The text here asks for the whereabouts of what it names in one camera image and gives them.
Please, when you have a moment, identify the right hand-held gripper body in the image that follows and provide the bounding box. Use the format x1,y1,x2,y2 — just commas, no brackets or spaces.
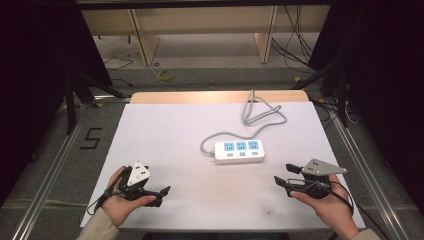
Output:
287,158,348,200

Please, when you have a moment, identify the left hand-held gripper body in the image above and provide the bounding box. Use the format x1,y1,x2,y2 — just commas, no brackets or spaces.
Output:
118,160,162,203

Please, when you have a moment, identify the person's left hand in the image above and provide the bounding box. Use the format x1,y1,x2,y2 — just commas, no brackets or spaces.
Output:
100,166,157,228

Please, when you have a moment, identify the person's right hand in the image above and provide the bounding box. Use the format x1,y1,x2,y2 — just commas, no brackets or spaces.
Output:
289,174,360,240

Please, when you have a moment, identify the white power strip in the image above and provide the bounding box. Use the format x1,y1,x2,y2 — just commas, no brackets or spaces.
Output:
213,139,266,165

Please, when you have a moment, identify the black metal stand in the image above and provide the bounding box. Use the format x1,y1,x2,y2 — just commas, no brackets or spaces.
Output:
63,71,126,136
293,59,351,128

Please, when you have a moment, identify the wooden table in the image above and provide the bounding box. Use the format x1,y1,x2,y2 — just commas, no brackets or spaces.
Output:
129,89,310,105

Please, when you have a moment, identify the yellow tape roll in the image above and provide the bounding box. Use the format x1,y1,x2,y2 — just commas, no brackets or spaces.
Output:
157,68,175,82

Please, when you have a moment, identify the black curtain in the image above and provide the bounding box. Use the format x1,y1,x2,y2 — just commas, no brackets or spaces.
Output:
0,0,114,208

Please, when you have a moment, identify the beige wooden desk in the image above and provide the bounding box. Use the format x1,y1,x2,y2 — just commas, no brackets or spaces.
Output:
80,4,332,67

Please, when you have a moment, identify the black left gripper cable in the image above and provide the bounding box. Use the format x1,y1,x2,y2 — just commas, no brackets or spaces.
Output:
86,165,133,217

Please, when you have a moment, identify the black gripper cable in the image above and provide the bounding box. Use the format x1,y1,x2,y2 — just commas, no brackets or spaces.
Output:
328,180,392,240
86,165,133,217

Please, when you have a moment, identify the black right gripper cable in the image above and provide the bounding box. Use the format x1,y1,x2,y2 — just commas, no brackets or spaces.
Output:
328,180,392,240

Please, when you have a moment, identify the aluminium floor rail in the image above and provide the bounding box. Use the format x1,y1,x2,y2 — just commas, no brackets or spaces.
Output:
313,97,411,240
11,96,133,240

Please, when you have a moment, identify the grey power strip cable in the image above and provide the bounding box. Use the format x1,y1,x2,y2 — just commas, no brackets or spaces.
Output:
199,88,288,158

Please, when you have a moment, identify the white floor cable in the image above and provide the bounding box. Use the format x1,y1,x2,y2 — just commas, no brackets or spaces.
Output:
102,49,139,72

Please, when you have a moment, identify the bundle of black cables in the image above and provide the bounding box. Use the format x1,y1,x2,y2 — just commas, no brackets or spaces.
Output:
270,4,316,75

